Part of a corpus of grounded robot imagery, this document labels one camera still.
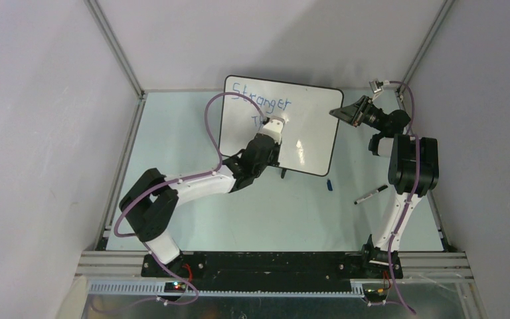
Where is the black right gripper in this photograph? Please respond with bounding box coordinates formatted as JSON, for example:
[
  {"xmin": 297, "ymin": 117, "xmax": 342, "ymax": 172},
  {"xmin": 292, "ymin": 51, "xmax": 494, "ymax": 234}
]
[{"xmin": 330, "ymin": 94, "xmax": 386, "ymax": 133}]

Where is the white whiteboard black frame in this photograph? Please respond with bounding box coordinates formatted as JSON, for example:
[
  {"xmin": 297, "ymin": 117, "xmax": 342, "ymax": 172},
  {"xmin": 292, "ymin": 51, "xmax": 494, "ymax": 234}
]
[{"xmin": 219, "ymin": 75, "xmax": 344, "ymax": 176}]

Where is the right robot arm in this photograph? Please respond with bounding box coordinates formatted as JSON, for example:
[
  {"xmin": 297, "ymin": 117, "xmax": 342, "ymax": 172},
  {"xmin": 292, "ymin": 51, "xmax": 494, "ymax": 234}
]
[{"xmin": 330, "ymin": 96, "xmax": 439, "ymax": 278}]

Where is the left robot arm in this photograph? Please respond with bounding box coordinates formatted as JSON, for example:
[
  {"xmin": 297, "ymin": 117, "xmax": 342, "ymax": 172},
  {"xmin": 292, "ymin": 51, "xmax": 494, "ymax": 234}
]
[{"xmin": 119, "ymin": 133, "xmax": 282, "ymax": 277}]

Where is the black marker pen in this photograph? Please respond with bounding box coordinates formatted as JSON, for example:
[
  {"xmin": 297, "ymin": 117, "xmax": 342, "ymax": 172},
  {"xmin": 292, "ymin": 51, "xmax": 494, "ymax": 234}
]
[{"xmin": 353, "ymin": 184, "xmax": 388, "ymax": 205}]

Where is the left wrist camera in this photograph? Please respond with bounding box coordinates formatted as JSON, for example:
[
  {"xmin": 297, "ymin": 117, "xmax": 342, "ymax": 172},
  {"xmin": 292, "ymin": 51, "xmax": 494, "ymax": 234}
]
[{"xmin": 258, "ymin": 116, "xmax": 285, "ymax": 145}]

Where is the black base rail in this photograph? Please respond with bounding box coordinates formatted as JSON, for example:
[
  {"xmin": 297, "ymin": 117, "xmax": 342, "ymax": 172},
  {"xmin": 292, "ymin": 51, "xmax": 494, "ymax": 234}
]
[{"xmin": 141, "ymin": 251, "xmax": 390, "ymax": 292}]

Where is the grey cable duct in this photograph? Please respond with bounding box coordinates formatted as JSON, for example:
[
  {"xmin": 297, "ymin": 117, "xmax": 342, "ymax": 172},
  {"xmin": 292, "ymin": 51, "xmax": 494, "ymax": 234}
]
[{"xmin": 88, "ymin": 280, "xmax": 365, "ymax": 298}]

